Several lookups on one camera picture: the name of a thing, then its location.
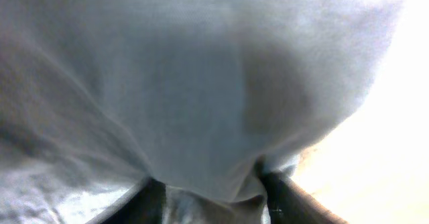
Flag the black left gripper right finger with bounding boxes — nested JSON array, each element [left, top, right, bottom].
[[256, 163, 347, 224]]

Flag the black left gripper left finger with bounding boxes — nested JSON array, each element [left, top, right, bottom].
[[88, 178, 166, 224]]

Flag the grey shorts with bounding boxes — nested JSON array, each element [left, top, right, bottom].
[[1, 0, 405, 223]]

